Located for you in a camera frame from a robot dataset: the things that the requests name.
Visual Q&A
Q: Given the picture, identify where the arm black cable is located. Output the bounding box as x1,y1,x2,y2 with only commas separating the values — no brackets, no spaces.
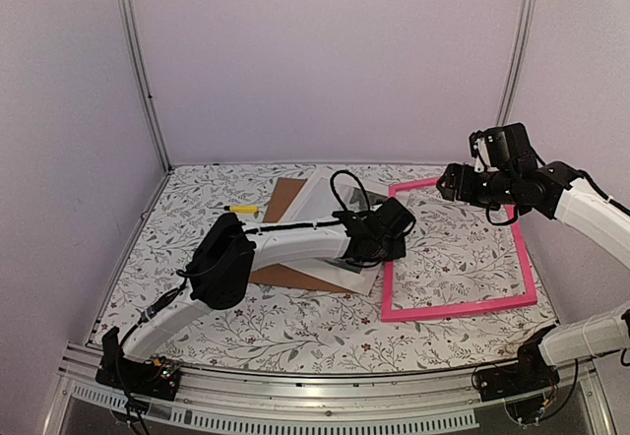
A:
484,154,630,227
328,168,417,239

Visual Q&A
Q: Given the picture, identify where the brown frame backing board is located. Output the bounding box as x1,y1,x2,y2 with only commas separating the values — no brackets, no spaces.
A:
250,178,348,293

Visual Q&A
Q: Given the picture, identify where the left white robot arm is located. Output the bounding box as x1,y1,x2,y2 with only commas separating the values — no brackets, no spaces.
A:
101,198,416,390

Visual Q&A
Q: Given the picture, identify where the pink picture frame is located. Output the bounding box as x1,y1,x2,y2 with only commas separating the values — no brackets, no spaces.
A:
381,206,537,323

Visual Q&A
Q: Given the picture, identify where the floral patterned table mat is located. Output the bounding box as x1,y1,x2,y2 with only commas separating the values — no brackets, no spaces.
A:
91,164,556,374

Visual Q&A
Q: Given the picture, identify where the landscape photo with white mat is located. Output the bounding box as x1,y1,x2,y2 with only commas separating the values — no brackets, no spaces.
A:
280,166,388,295

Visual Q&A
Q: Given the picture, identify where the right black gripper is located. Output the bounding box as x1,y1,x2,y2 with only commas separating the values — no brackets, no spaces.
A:
437,162,518,211

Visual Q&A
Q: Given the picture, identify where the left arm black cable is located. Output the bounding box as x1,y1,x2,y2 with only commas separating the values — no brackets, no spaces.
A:
328,168,417,239

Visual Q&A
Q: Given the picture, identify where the aluminium front rail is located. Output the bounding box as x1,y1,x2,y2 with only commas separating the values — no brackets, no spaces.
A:
42,344,618,434

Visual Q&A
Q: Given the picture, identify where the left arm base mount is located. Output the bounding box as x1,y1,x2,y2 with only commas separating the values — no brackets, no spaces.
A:
95,354,181,402

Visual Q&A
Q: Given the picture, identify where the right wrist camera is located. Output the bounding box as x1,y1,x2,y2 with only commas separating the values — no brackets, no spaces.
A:
469,131,491,172

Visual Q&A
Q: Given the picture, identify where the left aluminium corner post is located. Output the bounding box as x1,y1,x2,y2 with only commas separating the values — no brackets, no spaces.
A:
117,0,172,173

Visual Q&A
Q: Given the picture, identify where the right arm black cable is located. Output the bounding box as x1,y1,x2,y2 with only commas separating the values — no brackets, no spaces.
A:
484,154,630,227

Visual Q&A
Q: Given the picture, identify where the right aluminium corner post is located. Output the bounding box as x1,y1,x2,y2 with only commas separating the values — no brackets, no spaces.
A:
495,0,536,127

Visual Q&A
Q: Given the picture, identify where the yellow handled screwdriver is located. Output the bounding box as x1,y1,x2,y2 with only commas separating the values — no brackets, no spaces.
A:
210,205,260,216

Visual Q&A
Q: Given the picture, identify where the aluminium corner post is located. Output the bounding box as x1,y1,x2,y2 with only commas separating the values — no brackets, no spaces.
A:
117,0,172,173
495,0,536,127

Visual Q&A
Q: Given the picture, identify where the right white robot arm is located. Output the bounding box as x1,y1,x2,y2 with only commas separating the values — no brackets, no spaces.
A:
437,123,629,392

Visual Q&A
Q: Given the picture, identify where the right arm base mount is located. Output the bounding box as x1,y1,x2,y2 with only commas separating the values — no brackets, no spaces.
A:
471,362,560,425

